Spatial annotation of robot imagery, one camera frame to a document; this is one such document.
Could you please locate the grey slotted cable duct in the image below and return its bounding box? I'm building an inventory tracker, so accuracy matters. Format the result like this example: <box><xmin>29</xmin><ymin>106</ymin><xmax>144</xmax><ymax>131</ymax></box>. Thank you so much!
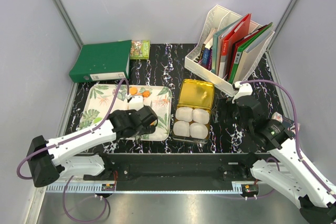
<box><xmin>46</xmin><ymin>182</ymin><xmax>244</xmax><ymax>194</ymax></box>

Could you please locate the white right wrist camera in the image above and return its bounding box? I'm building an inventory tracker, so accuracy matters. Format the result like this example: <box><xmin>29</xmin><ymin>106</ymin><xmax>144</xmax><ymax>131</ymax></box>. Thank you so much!
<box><xmin>232</xmin><ymin>81</ymin><xmax>253</xmax><ymax>104</ymax></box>

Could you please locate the teal folder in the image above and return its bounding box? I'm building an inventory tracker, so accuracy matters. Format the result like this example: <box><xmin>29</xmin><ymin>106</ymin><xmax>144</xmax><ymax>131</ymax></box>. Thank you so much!
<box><xmin>211</xmin><ymin>18</ymin><xmax>240</xmax><ymax>74</ymax></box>

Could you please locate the orange flower cookie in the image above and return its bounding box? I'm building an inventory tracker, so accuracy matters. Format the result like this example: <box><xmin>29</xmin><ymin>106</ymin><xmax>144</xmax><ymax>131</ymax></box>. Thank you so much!
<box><xmin>142</xmin><ymin>90</ymin><xmax>151</xmax><ymax>98</ymax></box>

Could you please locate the green card box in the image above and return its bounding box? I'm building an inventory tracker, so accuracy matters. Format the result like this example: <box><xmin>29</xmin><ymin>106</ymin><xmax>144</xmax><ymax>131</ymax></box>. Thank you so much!
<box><xmin>130</xmin><ymin>40</ymin><xmax>150</xmax><ymax>60</ymax></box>

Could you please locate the green folder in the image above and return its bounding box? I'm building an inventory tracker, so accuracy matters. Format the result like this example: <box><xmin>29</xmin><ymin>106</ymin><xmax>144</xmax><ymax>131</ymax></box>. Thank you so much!
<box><xmin>227</xmin><ymin>22</ymin><xmax>273</xmax><ymax>84</ymax></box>

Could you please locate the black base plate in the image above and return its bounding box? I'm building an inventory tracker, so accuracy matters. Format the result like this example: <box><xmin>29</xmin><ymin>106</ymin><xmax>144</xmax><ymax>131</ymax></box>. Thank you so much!
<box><xmin>83</xmin><ymin>153</ymin><xmax>269</xmax><ymax>193</ymax></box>

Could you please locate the gold cookie tin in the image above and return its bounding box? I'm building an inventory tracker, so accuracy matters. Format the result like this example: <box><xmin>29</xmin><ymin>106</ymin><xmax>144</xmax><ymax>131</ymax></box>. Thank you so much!
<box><xmin>172</xmin><ymin>79</ymin><xmax>215</xmax><ymax>144</ymax></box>

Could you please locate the floral rectangular tray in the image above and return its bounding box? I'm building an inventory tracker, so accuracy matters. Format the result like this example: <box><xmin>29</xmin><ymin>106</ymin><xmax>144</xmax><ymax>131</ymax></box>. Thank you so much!
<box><xmin>77</xmin><ymin>84</ymin><xmax>172</xmax><ymax>141</ymax></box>

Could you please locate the green round cookie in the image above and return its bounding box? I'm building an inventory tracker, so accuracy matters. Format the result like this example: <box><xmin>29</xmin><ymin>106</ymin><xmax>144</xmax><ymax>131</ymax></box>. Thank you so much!
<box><xmin>93</xmin><ymin>118</ymin><xmax>102</xmax><ymax>124</ymax></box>

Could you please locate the white file organizer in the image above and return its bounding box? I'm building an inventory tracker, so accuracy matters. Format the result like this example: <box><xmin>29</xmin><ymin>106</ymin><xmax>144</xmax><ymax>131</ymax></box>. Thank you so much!
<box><xmin>184</xmin><ymin>4</ymin><xmax>276</xmax><ymax>97</ymax></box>

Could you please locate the green ring binder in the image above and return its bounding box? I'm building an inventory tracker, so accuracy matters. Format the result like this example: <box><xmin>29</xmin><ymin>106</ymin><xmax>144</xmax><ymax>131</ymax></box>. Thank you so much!
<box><xmin>69</xmin><ymin>40</ymin><xmax>131</xmax><ymax>83</ymax></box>

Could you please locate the beige folder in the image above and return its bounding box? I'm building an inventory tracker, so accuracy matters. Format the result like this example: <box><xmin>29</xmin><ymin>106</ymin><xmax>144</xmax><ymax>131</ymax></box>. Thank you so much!
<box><xmin>236</xmin><ymin>31</ymin><xmax>274</xmax><ymax>81</ymax></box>

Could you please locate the red folder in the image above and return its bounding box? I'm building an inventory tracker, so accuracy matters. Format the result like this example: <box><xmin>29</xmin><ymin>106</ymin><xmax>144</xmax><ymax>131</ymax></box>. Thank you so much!
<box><xmin>218</xmin><ymin>13</ymin><xmax>251</xmax><ymax>79</ymax></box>

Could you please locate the blue book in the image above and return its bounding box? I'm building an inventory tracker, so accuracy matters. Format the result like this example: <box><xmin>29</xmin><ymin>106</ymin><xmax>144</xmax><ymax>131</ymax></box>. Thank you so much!
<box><xmin>201</xmin><ymin>48</ymin><xmax>212</xmax><ymax>70</ymax></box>

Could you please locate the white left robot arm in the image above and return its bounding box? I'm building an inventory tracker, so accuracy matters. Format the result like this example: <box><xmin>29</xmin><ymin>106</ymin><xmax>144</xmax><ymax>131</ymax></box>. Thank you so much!
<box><xmin>27</xmin><ymin>105</ymin><xmax>158</xmax><ymax>188</ymax></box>

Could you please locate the orange round cookie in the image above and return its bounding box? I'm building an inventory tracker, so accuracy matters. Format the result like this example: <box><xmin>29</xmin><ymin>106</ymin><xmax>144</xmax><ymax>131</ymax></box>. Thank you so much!
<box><xmin>129</xmin><ymin>87</ymin><xmax>138</xmax><ymax>95</ymax></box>

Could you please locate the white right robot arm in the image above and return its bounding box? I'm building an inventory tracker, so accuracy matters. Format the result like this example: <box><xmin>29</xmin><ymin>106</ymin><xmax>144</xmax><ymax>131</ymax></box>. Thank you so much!
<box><xmin>215</xmin><ymin>95</ymin><xmax>335</xmax><ymax>223</ymax></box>

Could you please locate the floral pink pouch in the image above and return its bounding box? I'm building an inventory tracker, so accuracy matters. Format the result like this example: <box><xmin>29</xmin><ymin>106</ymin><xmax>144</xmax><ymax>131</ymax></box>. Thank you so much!
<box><xmin>271</xmin><ymin>112</ymin><xmax>296</xmax><ymax>137</ymax></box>

